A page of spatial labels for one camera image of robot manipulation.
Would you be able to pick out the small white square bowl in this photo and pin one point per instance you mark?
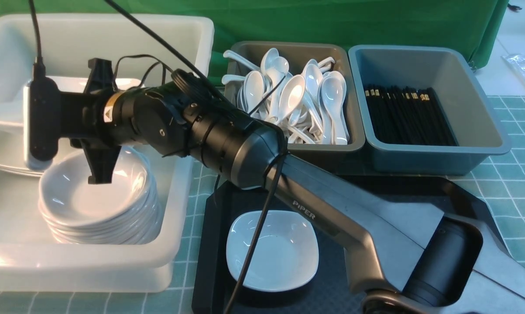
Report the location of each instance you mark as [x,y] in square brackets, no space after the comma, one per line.
[286,256]

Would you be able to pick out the white spoon left of bin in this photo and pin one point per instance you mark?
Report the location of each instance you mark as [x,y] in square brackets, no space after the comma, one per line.
[251,92]

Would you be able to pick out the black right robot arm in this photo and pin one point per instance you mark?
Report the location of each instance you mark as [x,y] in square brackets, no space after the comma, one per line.
[408,259]

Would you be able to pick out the green cloth backdrop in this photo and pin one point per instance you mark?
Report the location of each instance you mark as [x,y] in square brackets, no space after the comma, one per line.
[466,26]

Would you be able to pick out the pile of black chopsticks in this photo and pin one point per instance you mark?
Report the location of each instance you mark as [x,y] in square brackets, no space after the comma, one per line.
[408,116]

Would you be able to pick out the blue-grey plastic chopstick bin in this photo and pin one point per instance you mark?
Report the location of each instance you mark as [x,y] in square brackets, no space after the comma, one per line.
[477,129]

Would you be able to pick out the stack of white square plates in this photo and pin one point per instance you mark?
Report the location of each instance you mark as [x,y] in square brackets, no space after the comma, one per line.
[11,154]

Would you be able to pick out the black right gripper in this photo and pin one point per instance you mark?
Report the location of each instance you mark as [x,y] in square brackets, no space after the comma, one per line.
[82,121]

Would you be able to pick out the large white plastic tub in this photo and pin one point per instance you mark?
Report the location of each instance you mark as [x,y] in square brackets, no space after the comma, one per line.
[31,259]

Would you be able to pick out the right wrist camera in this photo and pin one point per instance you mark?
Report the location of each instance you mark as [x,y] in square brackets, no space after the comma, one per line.
[41,119]

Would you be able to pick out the stack of white bowls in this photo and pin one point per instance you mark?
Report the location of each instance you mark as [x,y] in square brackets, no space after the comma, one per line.
[125,212]

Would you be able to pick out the white spoon centre of bin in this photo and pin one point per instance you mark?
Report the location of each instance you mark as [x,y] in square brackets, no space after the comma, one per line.
[290,94]

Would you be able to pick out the brown plastic spoon bin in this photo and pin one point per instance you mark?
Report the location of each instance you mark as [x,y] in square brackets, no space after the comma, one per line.
[327,157]

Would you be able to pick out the white spoon of bin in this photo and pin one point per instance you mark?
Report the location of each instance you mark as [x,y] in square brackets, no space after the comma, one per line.
[290,94]
[251,92]
[331,96]

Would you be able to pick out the white spoon right of bin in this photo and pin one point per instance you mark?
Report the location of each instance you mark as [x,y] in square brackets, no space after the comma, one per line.
[331,96]

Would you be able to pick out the large white rice plate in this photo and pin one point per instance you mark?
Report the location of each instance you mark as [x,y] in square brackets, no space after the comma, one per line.
[12,97]

